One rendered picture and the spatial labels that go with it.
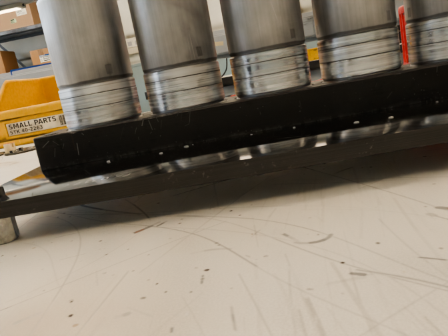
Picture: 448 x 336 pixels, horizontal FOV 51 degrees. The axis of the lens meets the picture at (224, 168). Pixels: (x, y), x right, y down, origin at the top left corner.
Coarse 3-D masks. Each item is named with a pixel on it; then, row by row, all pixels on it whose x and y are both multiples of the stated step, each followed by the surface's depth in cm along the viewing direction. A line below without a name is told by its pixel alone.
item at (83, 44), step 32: (64, 0) 14; (96, 0) 14; (64, 32) 14; (96, 32) 14; (64, 64) 14; (96, 64) 14; (128, 64) 15; (64, 96) 14; (96, 96) 14; (128, 96) 15
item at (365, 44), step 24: (312, 0) 14; (336, 0) 14; (360, 0) 13; (384, 0) 14; (336, 24) 14; (360, 24) 13; (384, 24) 14; (336, 48) 14; (360, 48) 14; (384, 48) 14; (336, 72) 14; (360, 72) 14; (384, 72) 14
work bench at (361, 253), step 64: (192, 192) 13; (256, 192) 12; (320, 192) 11; (384, 192) 10; (0, 256) 10; (64, 256) 10; (128, 256) 9; (192, 256) 8; (256, 256) 8; (320, 256) 7; (384, 256) 7; (0, 320) 7; (64, 320) 7; (128, 320) 6; (192, 320) 6; (256, 320) 6; (320, 320) 6; (384, 320) 5
